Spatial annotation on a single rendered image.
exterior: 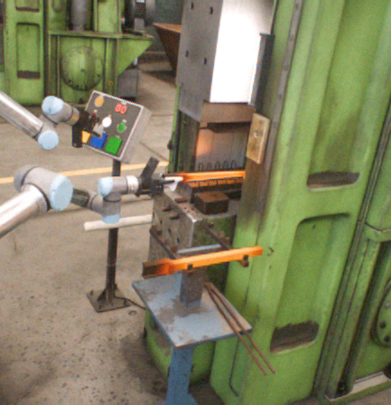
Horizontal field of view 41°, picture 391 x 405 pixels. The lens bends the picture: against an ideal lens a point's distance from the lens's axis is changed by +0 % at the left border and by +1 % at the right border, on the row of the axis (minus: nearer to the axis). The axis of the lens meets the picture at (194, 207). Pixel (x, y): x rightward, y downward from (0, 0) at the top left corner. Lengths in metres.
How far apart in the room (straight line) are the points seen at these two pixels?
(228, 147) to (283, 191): 0.69
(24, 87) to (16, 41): 0.55
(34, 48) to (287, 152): 5.36
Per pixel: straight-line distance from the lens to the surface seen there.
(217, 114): 2.13
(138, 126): 2.55
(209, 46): 2.05
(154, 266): 1.62
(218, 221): 2.15
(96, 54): 7.01
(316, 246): 2.26
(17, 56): 6.93
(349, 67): 2.01
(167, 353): 2.58
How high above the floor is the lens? 1.82
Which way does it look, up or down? 24 degrees down
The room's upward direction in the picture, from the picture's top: 8 degrees clockwise
